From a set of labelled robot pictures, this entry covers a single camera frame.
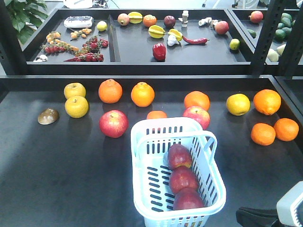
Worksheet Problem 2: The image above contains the light blue plastic basket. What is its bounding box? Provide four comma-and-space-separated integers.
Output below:
131, 117, 226, 227

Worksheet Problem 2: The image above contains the yellow round pear right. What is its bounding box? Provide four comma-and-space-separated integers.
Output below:
226, 93, 250, 116

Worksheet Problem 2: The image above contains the small orange centre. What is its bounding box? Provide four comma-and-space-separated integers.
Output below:
146, 110, 168, 120

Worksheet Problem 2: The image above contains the small orange rightmost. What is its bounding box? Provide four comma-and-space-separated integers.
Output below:
274, 118, 299, 141

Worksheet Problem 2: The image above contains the large orange far right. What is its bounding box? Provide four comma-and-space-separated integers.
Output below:
253, 89, 281, 115

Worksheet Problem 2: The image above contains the potted green plant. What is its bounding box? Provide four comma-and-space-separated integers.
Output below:
4, 0, 48, 44

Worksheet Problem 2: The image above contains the orange behind middle apple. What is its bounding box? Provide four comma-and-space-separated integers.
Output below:
184, 91, 211, 111

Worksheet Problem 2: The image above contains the yellow pear front left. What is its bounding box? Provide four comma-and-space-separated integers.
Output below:
64, 96, 89, 118

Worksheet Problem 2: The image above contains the black wood produce stand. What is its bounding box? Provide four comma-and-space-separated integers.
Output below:
0, 76, 303, 227

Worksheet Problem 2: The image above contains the red apple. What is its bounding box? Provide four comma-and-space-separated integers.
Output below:
173, 188, 205, 210
99, 110, 129, 138
168, 144, 192, 170
169, 166, 199, 194
183, 106, 211, 130

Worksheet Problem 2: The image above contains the yellow pear back left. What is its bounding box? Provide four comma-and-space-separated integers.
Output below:
63, 82, 86, 99

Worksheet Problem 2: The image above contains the orange with knob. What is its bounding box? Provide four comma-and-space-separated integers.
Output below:
98, 79, 123, 104
131, 82, 155, 107

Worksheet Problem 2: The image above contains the white garlic bulb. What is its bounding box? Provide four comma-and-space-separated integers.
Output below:
167, 35, 179, 47

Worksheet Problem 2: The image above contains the black upper display tray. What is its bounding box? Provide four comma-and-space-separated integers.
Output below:
22, 9, 254, 75

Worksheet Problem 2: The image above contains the small orange right pair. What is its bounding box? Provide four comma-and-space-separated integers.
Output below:
250, 123, 276, 146

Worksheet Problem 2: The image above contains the orange with knob left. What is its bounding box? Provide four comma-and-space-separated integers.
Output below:
98, 79, 123, 104

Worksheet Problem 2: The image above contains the yellow starfruit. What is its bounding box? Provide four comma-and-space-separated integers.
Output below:
148, 25, 166, 39

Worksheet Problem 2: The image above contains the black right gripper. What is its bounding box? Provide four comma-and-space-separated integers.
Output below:
236, 207, 282, 227

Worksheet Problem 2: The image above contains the white handheld device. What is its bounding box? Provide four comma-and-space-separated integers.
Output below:
63, 16, 94, 28

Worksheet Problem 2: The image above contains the red chili pepper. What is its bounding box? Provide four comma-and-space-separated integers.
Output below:
182, 36, 210, 45

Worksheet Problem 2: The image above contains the red bell pepper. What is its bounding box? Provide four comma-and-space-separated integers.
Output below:
152, 43, 166, 61

